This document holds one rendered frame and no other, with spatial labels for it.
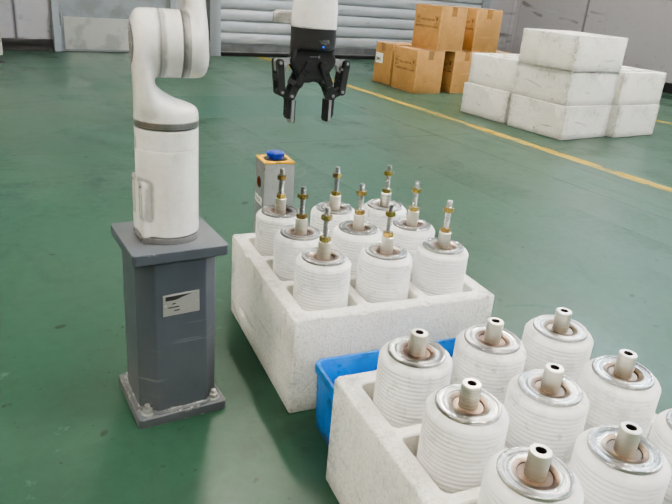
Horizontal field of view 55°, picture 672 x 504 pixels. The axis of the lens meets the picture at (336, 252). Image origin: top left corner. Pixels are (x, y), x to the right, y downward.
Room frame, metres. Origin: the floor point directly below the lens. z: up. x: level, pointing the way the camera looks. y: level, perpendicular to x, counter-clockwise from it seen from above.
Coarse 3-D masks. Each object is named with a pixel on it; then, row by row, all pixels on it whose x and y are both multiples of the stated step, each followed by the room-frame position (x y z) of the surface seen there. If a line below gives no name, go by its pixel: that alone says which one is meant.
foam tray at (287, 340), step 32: (256, 256) 1.16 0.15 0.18; (256, 288) 1.10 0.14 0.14; (288, 288) 1.04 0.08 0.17; (352, 288) 1.05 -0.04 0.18; (416, 288) 1.08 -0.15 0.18; (480, 288) 1.10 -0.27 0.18; (256, 320) 1.09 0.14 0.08; (288, 320) 0.94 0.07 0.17; (320, 320) 0.93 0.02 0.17; (352, 320) 0.96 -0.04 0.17; (384, 320) 0.98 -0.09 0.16; (416, 320) 1.01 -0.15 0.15; (448, 320) 1.04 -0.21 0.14; (480, 320) 1.07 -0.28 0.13; (256, 352) 1.09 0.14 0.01; (288, 352) 0.93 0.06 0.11; (320, 352) 0.94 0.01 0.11; (352, 352) 0.96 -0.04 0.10; (288, 384) 0.92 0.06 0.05
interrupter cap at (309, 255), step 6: (306, 252) 1.03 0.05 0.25; (312, 252) 1.03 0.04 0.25; (336, 252) 1.04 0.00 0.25; (306, 258) 1.00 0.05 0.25; (312, 258) 1.00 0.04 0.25; (330, 258) 1.01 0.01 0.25; (336, 258) 1.01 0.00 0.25; (342, 258) 1.01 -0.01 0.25; (312, 264) 0.98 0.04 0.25; (318, 264) 0.98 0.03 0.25; (324, 264) 0.98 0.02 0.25; (330, 264) 0.98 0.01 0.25; (336, 264) 0.99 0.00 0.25
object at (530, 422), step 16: (512, 384) 0.68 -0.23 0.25; (512, 400) 0.66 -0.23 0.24; (528, 400) 0.65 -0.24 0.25; (512, 416) 0.65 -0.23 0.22; (528, 416) 0.64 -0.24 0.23; (544, 416) 0.63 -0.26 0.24; (560, 416) 0.63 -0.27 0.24; (576, 416) 0.63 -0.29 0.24; (512, 432) 0.65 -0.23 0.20; (528, 432) 0.63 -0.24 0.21; (544, 432) 0.63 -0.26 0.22; (560, 432) 0.62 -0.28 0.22; (576, 432) 0.63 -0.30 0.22; (560, 448) 0.63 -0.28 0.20
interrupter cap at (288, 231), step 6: (282, 228) 1.13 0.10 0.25; (288, 228) 1.13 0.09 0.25; (294, 228) 1.14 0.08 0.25; (312, 228) 1.15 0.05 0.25; (282, 234) 1.10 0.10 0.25; (288, 234) 1.10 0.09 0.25; (294, 234) 1.11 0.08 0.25; (306, 234) 1.12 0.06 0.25; (312, 234) 1.11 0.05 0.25; (318, 234) 1.11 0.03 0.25; (300, 240) 1.08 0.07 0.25; (306, 240) 1.09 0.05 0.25
